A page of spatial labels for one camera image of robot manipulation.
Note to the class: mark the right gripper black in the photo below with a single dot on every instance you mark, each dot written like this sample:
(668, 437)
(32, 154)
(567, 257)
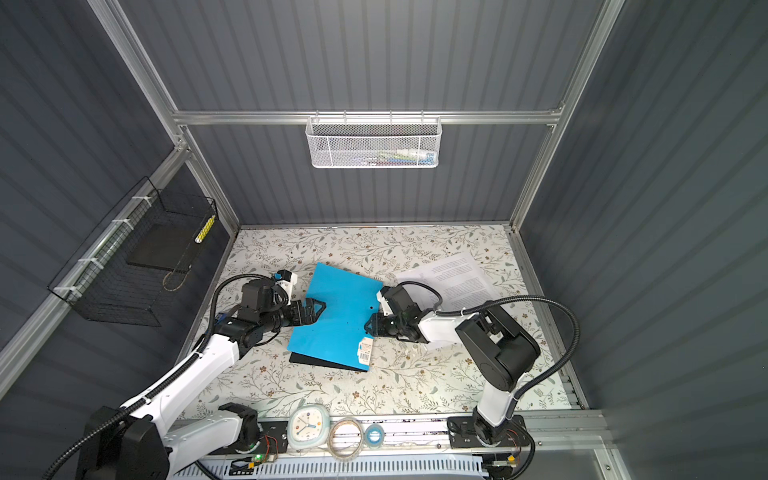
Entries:
(377, 324)

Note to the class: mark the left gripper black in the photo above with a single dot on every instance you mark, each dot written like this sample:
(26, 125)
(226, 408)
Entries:
(311, 317)

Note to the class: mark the blue folder black inside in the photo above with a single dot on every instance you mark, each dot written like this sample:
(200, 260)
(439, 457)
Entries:
(338, 339)

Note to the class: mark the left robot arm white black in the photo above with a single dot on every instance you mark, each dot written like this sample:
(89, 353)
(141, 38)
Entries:
(138, 440)

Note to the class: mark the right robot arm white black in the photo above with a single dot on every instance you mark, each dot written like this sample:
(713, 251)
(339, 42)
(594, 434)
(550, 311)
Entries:
(501, 349)

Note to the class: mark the white printed paper stack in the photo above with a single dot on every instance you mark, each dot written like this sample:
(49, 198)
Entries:
(462, 284)

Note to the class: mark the mint alarm clock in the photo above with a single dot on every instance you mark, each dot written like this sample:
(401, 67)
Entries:
(308, 427)

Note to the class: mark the clear tape roll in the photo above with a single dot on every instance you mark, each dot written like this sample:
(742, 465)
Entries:
(346, 439)

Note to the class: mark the small blue tape roll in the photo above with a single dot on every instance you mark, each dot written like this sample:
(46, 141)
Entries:
(374, 436)

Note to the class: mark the yellow marker pen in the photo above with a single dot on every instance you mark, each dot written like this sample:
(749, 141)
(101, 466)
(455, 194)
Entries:
(205, 229)

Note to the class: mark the black notebook in basket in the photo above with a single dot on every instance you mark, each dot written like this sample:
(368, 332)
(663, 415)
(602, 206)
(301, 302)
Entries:
(167, 248)

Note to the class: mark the pens in white basket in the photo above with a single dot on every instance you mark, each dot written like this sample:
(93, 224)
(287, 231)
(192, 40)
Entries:
(400, 158)

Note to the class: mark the white wire mesh basket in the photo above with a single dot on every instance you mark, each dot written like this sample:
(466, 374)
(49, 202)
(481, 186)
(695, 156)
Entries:
(333, 144)

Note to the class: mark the black wire basket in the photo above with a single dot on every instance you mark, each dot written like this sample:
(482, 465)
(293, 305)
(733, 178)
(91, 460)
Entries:
(136, 270)

